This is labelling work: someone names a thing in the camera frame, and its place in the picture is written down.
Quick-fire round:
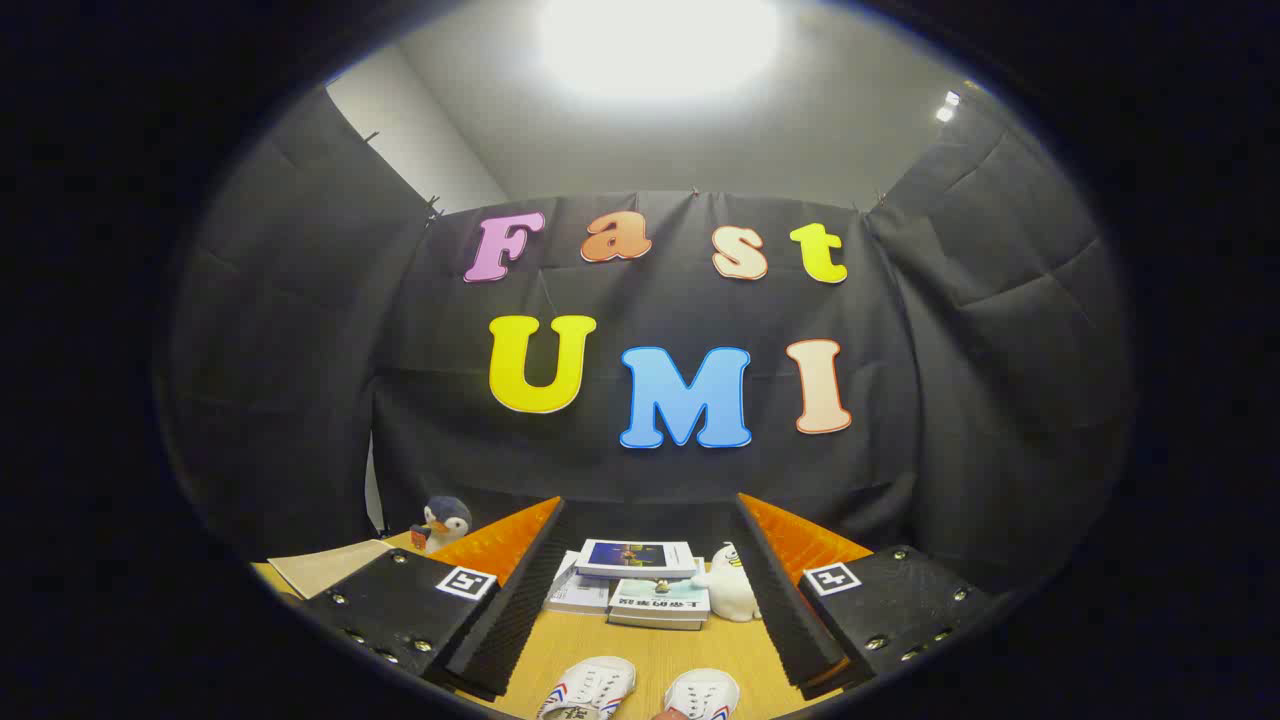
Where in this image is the grey penguin plush toy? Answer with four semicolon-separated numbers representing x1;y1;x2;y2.
410;495;473;554

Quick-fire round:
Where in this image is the book with blue photo cover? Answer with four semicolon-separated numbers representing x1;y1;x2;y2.
575;538;699;581

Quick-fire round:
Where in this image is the beige fabric storage box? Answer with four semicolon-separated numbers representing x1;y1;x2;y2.
268;540;396;601

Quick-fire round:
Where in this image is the white duck plush toy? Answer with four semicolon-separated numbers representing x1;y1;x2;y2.
692;543;763;623

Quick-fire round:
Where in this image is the bright ceiling lamp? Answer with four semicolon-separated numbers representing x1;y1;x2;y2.
540;0;781;101

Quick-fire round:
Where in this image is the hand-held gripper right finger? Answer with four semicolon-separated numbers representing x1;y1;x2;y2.
735;492;1001;701

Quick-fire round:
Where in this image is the white book with text cover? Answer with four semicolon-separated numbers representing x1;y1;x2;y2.
545;550;613;616

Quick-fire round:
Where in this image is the white canvas shoe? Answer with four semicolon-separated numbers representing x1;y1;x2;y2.
537;655;638;720
663;668;741;720

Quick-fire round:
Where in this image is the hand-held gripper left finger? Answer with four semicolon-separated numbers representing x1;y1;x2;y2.
300;497;576;701

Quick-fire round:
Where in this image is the book with pale blue cover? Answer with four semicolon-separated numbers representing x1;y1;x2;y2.
607;575;713;631

